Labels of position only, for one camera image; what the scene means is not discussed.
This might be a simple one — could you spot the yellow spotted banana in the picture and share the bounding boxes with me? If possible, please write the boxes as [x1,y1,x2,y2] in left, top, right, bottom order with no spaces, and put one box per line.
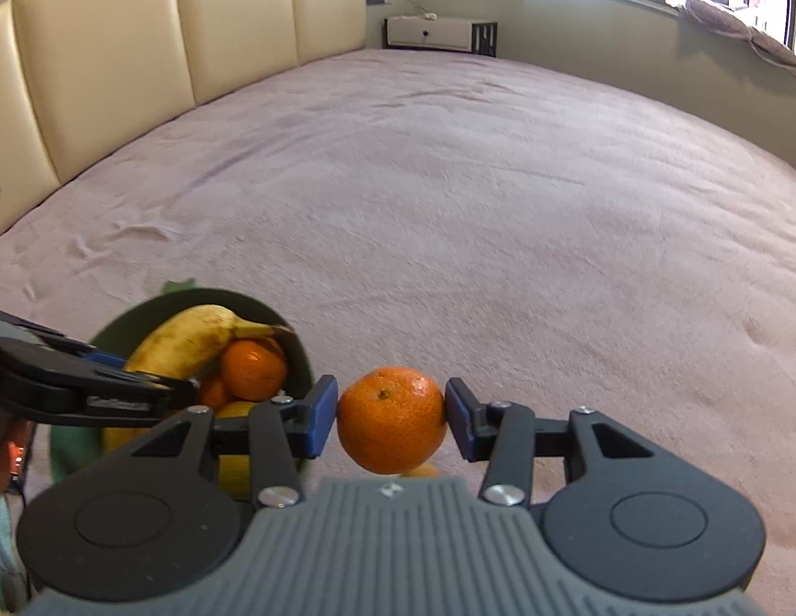
[101,303,297,456]

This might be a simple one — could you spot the green fruit bowl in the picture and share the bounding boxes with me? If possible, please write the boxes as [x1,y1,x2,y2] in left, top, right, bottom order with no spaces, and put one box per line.
[50,281,314,483]

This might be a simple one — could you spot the cream padded headboard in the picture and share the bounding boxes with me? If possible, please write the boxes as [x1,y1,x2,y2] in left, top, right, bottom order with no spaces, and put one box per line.
[0,0,366,234]

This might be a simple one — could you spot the white bedside cabinet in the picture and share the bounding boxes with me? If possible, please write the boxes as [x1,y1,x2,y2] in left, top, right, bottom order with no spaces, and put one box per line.
[383,14,498,57]

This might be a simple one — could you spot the orange mandarin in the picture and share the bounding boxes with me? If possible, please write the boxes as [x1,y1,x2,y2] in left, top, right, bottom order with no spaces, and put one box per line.
[337,365,447,475]
[220,338,288,402]
[197,371,234,412]

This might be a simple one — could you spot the brown longan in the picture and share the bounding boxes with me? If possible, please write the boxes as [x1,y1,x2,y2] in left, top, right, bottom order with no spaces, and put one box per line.
[400,463,440,478]

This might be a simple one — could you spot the pink bed blanket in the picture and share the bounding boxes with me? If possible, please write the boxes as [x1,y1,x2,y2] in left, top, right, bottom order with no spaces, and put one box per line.
[0,50,796,614]

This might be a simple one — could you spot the grey window sill cushion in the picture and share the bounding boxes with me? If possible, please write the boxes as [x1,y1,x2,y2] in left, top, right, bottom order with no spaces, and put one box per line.
[678,0,796,72]

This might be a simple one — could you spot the yellow lemon in bowl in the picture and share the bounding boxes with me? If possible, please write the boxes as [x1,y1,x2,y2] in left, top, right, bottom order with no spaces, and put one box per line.
[216,400,256,501]

